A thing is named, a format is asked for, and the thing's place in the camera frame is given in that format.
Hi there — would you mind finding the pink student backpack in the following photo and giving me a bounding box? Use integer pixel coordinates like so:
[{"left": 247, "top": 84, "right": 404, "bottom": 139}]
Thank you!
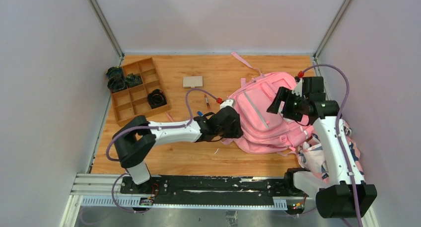
[{"left": 222, "top": 72, "right": 316, "bottom": 154}]

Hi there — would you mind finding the wooden divided organizer tray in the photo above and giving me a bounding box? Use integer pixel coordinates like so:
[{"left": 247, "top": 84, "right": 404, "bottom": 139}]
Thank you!
[{"left": 111, "top": 58, "right": 171, "bottom": 127}]

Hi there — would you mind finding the red clear pen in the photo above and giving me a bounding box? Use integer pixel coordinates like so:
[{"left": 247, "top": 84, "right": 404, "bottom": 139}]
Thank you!
[{"left": 204, "top": 94, "right": 211, "bottom": 112}]

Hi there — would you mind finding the dark green strap roll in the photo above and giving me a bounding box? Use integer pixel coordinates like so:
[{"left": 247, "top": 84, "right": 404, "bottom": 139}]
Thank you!
[{"left": 124, "top": 73, "right": 143, "bottom": 88}]

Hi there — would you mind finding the beige wallet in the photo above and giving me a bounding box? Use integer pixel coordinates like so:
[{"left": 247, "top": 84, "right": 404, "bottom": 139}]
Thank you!
[{"left": 183, "top": 76, "right": 204, "bottom": 88}]

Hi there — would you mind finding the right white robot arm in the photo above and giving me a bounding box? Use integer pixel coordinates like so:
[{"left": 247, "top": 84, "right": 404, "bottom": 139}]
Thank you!
[{"left": 267, "top": 76, "right": 377, "bottom": 220}]

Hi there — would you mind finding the black strap roll in tray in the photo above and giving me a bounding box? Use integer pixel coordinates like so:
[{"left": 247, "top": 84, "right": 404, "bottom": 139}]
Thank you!
[{"left": 147, "top": 88, "right": 167, "bottom": 109}]

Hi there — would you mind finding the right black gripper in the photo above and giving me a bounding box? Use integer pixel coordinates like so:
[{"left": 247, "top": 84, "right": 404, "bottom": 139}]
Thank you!
[{"left": 267, "top": 86, "right": 309, "bottom": 122}]

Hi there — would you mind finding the pink patterned cloth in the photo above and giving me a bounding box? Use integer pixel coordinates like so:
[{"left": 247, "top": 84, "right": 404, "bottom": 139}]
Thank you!
[{"left": 296, "top": 120, "right": 364, "bottom": 183}]

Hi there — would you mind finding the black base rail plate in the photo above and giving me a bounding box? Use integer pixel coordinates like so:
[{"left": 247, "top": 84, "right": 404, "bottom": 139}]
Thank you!
[{"left": 118, "top": 175, "right": 308, "bottom": 207}]

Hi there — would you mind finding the black strap roll outside tray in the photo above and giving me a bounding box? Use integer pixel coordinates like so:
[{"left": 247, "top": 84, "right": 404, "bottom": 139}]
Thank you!
[{"left": 107, "top": 77, "right": 127, "bottom": 93}]

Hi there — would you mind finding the dark strap roll top left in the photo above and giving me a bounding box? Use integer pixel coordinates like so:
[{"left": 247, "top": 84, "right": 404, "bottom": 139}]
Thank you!
[{"left": 105, "top": 66, "right": 124, "bottom": 79}]

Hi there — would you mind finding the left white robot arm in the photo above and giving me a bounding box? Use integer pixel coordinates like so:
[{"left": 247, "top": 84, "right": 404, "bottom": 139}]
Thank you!
[{"left": 111, "top": 99, "right": 243, "bottom": 194}]

